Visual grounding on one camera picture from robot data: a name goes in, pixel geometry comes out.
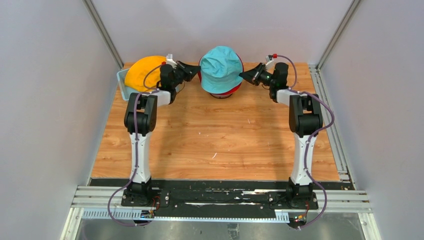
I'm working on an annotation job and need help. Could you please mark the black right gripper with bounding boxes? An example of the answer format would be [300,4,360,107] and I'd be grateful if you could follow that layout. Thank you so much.
[239,63,276,88]

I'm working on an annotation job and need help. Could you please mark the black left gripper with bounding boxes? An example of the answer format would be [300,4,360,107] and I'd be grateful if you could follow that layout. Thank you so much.
[170,61,201,89]

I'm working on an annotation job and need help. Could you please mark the red bucket hat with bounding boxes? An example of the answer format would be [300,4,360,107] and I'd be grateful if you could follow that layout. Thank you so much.
[197,55,244,95]

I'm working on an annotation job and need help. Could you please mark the teal bucket hat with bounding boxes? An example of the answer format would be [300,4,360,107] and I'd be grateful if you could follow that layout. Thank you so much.
[199,45,244,95]

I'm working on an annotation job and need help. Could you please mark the yellow bucket hat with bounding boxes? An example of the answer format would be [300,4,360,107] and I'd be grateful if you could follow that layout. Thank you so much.
[124,55,166,92]

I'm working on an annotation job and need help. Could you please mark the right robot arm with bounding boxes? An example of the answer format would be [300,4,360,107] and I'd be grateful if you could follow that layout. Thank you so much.
[239,62,324,209]

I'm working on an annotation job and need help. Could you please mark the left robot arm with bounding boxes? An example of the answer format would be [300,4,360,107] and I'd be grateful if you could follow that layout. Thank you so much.
[124,61,201,207]

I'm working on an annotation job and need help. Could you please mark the teal plastic basket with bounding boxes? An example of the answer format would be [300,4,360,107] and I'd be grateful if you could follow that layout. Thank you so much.
[116,68,135,102]

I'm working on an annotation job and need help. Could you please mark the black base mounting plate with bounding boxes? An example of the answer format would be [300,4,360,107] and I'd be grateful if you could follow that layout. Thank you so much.
[106,179,353,219]

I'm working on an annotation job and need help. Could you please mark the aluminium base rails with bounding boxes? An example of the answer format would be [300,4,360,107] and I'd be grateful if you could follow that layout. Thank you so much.
[61,186,381,240]

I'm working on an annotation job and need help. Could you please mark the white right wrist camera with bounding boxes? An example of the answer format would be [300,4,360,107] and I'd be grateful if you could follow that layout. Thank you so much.
[265,54,275,71]

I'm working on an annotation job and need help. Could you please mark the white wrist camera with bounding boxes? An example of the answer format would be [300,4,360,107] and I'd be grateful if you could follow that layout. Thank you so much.
[265,54,275,71]
[165,53,177,68]

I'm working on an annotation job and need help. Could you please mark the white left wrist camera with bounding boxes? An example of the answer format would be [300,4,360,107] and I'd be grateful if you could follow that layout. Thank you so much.
[165,53,177,68]

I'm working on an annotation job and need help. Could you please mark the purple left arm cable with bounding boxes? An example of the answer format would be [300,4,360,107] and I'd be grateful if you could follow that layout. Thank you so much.
[106,61,167,227]

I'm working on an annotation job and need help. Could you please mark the black wire hat stand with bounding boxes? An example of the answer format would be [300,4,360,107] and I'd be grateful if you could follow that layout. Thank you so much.
[210,93,233,99]

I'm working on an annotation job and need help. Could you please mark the left aluminium corner rail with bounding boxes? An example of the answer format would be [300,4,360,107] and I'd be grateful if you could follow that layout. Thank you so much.
[82,0,124,69]

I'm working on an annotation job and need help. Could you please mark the aluminium corner frame rail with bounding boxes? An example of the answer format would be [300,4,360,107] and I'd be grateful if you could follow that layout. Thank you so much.
[308,0,362,190]

